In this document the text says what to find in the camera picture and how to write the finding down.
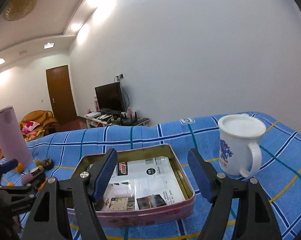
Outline purple round turnip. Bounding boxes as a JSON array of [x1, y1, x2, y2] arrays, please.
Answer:
[[21, 173, 34, 186]]

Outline cut purple fruit piece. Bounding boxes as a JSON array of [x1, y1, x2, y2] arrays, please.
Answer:
[[30, 165, 44, 176]]

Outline small green-brown fruit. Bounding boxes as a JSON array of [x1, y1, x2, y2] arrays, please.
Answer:
[[35, 159, 42, 166]]

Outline blue plaid cloth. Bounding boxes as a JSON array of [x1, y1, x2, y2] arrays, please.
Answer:
[[27, 112, 301, 239]]

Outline dark mangosteen half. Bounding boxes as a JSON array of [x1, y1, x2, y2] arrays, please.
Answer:
[[42, 158, 54, 171]]

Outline purple cylindrical container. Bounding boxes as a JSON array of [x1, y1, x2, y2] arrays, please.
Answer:
[[0, 106, 33, 167]]

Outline pink metal tin tray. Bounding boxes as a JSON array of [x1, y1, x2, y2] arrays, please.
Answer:
[[66, 143, 196, 228]]

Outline white ceramic mug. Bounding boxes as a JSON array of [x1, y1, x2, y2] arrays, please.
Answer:
[[218, 114, 266, 178]]

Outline pink floral cushion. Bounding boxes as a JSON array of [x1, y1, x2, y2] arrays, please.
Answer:
[[22, 121, 40, 134]]

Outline orange leather armchair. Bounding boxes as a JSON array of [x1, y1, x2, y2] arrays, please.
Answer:
[[19, 110, 58, 135]]

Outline printed paper liner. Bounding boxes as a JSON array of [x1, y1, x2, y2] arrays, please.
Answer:
[[98, 157, 185, 212]]

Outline white TV stand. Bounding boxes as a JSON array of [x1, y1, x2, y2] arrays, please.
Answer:
[[83, 113, 150, 128]]

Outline white set-top box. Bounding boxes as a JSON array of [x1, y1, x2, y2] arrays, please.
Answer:
[[85, 112, 101, 118]]

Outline pink bottle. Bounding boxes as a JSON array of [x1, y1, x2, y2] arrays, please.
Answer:
[[94, 96, 99, 112]]

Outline black wifi router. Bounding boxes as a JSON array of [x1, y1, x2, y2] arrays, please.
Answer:
[[121, 112, 137, 126]]

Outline brown wooden door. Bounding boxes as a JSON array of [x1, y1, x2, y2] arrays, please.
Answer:
[[46, 65, 77, 125]]

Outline black television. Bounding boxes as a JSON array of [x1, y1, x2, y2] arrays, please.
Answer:
[[95, 82, 124, 112]]

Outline gold ceiling medallion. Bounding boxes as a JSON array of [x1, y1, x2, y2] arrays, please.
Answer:
[[3, 0, 37, 21]]

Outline wall power socket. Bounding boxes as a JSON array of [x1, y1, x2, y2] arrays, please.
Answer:
[[115, 74, 123, 80]]

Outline black TV cable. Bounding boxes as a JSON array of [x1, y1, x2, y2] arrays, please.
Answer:
[[114, 76, 130, 111]]

